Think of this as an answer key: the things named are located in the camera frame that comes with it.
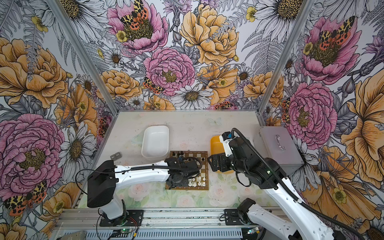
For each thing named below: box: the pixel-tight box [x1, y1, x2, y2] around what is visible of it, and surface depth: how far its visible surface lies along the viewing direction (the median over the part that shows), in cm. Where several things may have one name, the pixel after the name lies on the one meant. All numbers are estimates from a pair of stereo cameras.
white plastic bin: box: [141, 125, 170, 160], surface depth 104 cm
